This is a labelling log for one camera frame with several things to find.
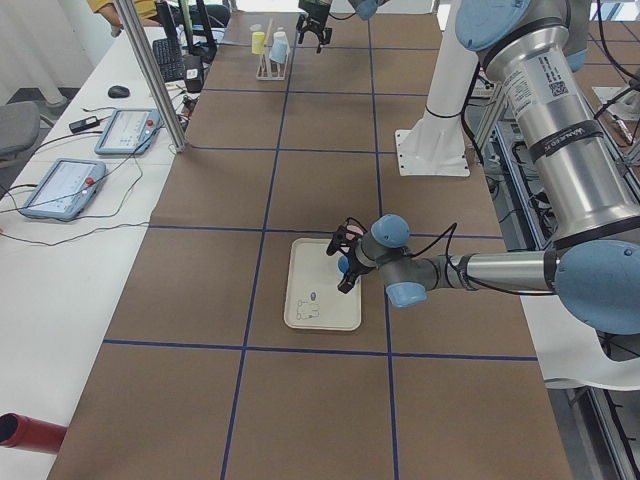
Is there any blue teach pendant near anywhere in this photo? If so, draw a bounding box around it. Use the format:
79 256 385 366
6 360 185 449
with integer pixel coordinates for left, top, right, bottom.
18 158 107 221

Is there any yellow plastic cup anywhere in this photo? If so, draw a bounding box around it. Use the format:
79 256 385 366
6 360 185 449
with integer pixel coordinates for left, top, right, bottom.
251 31 266 55

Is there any grey aluminium post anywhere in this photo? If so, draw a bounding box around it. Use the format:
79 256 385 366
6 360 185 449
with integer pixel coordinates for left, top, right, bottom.
114 0 186 153

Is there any black keyboard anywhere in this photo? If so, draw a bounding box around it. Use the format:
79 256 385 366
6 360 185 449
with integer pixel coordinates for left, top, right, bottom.
152 38 184 82

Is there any cream plastic tray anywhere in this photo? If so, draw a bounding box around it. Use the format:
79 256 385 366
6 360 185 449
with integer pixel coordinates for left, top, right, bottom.
283 238 362 331

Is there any black power adapter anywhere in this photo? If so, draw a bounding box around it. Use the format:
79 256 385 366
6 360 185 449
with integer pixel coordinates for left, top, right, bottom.
68 116 101 134

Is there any blue teach pendant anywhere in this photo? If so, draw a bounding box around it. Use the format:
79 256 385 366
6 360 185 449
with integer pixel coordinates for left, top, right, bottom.
94 109 162 156
18 158 107 221

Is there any white chair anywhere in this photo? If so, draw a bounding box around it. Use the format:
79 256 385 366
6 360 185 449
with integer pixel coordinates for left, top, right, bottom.
520 296 639 391

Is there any white wire cup rack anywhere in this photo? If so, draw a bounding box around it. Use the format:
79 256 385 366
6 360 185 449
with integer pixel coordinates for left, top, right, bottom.
255 18 291 81

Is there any person in yellow shirt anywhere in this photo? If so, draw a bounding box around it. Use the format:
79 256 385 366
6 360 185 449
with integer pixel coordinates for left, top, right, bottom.
87 0 159 29

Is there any grey office chair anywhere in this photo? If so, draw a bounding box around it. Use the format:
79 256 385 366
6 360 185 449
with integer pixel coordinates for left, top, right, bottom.
1 101 41 159

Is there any red cylinder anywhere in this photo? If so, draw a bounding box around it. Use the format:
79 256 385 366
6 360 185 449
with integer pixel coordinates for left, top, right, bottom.
1 413 67 454

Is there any blue teach pendant far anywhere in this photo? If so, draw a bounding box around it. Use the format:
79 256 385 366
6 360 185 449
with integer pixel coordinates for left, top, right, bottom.
94 109 162 156

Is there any black monitor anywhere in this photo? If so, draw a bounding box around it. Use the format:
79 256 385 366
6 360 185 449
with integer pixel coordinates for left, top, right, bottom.
155 1 217 64

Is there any blue cup by pink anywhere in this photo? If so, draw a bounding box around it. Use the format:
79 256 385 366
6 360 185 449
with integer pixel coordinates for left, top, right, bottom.
337 256 350 277

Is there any pink plastic cup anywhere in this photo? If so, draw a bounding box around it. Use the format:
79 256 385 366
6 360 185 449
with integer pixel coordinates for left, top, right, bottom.
345 224 364 241

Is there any blue cup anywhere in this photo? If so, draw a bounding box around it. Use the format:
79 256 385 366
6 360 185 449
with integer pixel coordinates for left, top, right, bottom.
337 256 350 277
270 38 289 64

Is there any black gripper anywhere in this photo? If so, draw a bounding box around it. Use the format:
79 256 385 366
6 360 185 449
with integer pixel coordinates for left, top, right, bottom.
326 217 373 294
296 0 332 53

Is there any black computer mouse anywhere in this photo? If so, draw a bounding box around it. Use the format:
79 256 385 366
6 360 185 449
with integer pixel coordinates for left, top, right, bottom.
107 85 130 99

